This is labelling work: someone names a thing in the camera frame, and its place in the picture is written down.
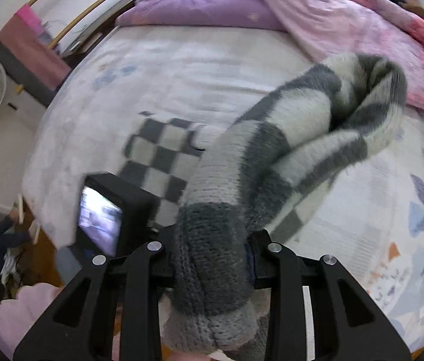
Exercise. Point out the purple pillow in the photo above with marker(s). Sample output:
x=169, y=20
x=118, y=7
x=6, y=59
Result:
x=204, y=3

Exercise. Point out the floral white bed sheet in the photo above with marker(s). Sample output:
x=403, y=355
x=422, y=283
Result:
x=182, y=71

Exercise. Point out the pink floral quilt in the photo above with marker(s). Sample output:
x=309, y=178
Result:
x=347, y=26

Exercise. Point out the grey white checkered cardigan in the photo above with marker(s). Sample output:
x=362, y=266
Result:
x=242, y=180

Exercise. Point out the pink and dark hanging cloth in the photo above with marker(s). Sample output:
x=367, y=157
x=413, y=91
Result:
x=27, y=52

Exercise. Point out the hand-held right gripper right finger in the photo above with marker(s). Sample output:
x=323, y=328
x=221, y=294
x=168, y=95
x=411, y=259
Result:
x=279, y=267

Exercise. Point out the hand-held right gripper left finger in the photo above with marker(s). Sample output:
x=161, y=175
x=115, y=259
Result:
x=148, y=267

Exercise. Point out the curved gold headboard rail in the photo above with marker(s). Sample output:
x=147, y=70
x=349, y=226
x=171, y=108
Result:
x=84, y=11

